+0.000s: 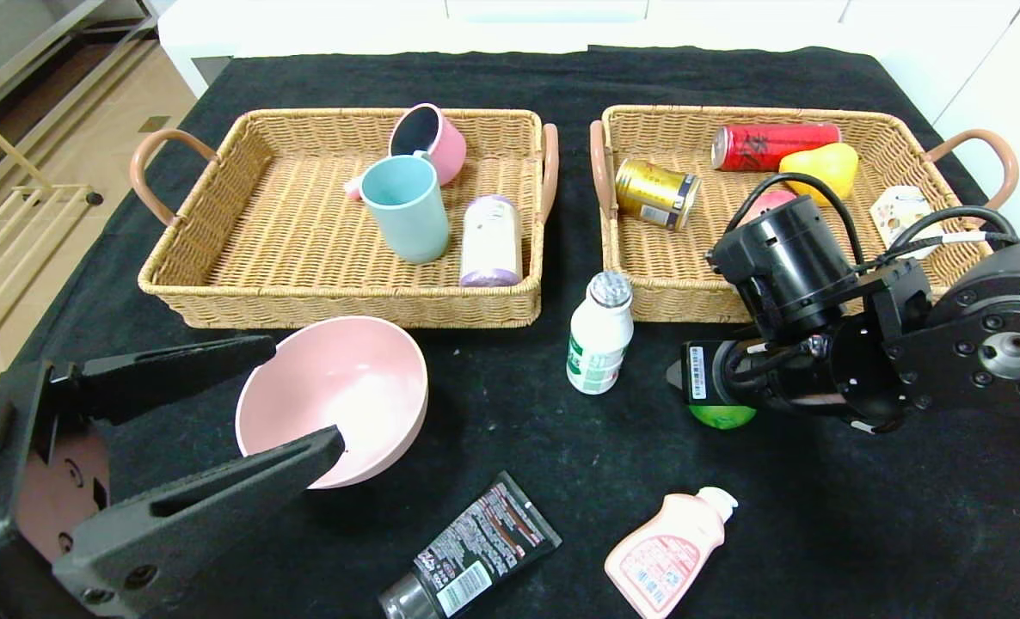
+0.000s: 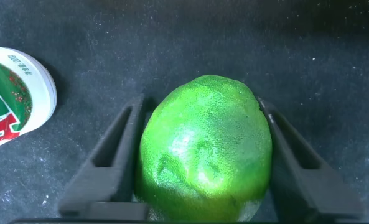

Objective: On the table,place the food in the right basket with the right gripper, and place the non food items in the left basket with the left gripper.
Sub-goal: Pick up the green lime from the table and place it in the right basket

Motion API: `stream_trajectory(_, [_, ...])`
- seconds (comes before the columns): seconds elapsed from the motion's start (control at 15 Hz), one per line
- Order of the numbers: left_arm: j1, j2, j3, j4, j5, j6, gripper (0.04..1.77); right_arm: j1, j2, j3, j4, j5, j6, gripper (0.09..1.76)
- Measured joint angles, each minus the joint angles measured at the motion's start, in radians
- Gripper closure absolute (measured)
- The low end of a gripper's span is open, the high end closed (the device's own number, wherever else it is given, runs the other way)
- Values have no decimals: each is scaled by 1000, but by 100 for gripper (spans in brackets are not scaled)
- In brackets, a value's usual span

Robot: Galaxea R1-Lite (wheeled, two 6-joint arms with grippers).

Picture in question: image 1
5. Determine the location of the black cosmetic tube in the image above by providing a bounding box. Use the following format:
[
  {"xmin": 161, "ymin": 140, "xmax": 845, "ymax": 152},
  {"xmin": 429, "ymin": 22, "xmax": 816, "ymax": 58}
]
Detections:
[{"xmin": 378, "ymin": 471, "xmax": 562, "ymax": 619}]

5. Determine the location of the pink bowl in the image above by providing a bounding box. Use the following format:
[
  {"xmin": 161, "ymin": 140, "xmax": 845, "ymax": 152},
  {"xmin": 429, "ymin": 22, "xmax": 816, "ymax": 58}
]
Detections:
[{"xmin": 235, "ymin": 316, "xmax": 430, "ymax": 489}]

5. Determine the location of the gold drink can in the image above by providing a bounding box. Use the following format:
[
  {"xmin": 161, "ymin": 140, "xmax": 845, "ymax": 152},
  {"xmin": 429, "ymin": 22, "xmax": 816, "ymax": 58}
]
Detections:
[{"xmin": 615, "ymin": 159, "xmax": 701, "ymax": 231}]

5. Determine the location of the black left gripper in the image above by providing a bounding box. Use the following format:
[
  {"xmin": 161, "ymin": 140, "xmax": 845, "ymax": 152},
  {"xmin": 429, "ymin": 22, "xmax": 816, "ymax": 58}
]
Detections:
[{"xmin": 0, "ymin": 334, "xmax": 345, "ymax": 619}]

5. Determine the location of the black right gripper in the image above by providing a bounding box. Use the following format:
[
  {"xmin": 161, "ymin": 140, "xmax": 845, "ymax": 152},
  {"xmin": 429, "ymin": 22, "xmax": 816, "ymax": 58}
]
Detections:
[{"xmin": 665, "ymin": 340, "xmax": 777, "ymax": 408}]

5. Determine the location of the white milk drink bottle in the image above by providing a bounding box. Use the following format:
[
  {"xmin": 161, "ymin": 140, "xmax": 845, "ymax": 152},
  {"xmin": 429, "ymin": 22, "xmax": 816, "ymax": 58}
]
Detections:
[{"xmin": 567, "ymin": 272, "xmax": 635, "ymax": 396}]

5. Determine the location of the green lime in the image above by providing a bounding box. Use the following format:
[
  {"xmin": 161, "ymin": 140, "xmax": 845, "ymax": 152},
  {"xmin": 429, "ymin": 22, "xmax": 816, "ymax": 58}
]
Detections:
[{"xmin": 689, "ymin": 402, "xmax": 758, "ymax": 431}]

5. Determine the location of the black cable with white tag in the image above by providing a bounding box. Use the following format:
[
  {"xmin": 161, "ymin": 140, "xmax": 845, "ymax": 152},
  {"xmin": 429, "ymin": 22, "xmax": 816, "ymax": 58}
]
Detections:
[{"xmin": 884, "ymin": 205, "xmax": 1020, "ymax": 259}]

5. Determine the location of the pink lotion bottle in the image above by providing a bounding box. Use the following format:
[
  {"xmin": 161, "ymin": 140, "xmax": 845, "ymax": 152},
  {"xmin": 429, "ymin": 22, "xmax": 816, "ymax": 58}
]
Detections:
[{"xmin": 604, "ymin": 487, "xmax": 739, "ymax": 619}]

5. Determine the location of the pink mug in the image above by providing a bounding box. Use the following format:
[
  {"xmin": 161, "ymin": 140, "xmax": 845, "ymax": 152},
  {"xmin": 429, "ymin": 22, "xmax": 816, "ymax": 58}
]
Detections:
[{"xmin": 344, "ymin": 103, "xmax": 468, "ymax": 201}]

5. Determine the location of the red peach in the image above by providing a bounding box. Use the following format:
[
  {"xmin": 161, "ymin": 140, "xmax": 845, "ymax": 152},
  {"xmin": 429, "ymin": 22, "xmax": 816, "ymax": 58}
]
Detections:
[{"xmin": 738, "ymin": 189, "xmax": 799, "ymax": 229}]

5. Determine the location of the thin black loop cable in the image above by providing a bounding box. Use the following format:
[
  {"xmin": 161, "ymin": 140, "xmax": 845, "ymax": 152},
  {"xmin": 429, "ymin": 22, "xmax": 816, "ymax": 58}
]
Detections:
[{"xmin": 723, "ymin": 172, "xmax": 865, "ymax": 263}]

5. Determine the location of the black tablecloth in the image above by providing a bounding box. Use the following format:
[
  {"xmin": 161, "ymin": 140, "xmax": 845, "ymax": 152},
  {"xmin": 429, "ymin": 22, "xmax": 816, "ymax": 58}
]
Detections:
[{"xmin": 0, "ymin": 45, "xmax": 1020, "ymax": 619}]

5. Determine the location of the gray metal shelf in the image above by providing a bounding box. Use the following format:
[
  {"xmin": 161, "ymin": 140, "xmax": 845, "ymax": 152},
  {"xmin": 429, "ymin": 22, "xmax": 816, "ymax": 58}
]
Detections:
[{"xmin": 0, "ymin": 0, "xmax": 160, "ymax": 117}]

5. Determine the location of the wicker basket with handles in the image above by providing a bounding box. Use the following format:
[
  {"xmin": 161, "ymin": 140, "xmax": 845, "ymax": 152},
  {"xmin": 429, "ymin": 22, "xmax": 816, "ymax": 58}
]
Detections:
[
  {"xmin": 129, "ymin": 107, "xmax": 560, "ymax": 330},
  {"xmin": 589, "ymin": 105, "xmax": 1020, "ymax": 324}
]

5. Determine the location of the red soda can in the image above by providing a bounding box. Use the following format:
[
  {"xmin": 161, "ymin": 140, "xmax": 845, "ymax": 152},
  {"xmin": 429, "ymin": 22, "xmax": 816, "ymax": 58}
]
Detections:
[{"xmin": 710, "ymin": 122, "xmax": 842, "ymax": 173}]

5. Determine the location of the small white carton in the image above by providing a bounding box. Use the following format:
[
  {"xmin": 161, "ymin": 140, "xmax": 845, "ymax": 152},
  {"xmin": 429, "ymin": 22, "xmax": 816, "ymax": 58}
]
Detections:
[{"xmin": 869, "ymin": 185, "xmax": 937, "ymax": 250}]

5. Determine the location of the white table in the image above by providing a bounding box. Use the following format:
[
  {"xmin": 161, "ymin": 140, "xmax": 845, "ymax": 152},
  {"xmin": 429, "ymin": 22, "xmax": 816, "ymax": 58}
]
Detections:
[{"xmin": 159, "ymin": 0, "xmax": 872, "ymax": 100}]

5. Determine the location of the teal plastic cup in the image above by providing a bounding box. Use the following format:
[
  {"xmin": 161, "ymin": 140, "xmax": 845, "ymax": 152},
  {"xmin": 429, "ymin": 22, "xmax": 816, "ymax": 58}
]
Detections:
[{"xmin": 359, "ymin": 155, "xmax": 451, "ymax": 265}]

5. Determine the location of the yellow pear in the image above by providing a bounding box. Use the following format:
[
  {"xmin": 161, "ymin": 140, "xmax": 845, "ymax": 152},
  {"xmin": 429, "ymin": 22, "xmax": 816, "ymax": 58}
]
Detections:
[{"xmin": 778, "ymin": 142, "xmax": 859, "ymax": 203}]

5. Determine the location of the white bottle with purple base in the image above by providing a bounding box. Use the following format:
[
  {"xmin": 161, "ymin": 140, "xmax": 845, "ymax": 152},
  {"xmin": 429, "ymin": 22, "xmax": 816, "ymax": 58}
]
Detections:
[{"xmin": 459, "ymin": 195, "xmax": 524, "ymax": 288}]

